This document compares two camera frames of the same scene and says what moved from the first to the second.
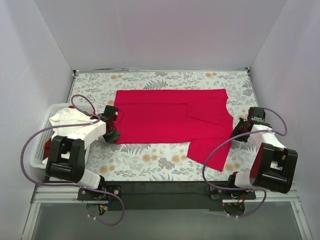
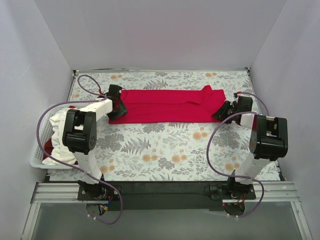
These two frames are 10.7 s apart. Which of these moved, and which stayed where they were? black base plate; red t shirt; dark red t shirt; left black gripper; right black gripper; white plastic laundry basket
Moved: right black gripper; red t shirt; left black gripper
Stayed: black base plate; dark red t shirt; white plastic laundry basket
